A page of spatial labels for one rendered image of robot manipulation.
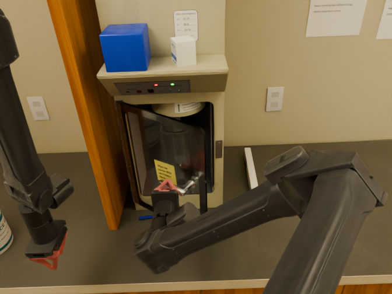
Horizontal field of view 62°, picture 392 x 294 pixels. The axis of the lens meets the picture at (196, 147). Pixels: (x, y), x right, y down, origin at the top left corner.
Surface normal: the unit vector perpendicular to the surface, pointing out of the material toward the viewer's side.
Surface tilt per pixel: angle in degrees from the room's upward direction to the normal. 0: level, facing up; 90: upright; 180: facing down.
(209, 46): 90
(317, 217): 39
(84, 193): 0
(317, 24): 90
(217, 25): 90
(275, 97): 90
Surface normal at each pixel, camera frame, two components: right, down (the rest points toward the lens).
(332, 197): -0.67, -0.67
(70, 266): -0.04, -0.83
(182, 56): 0.31, 0.52
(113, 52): 0.01, 0.56
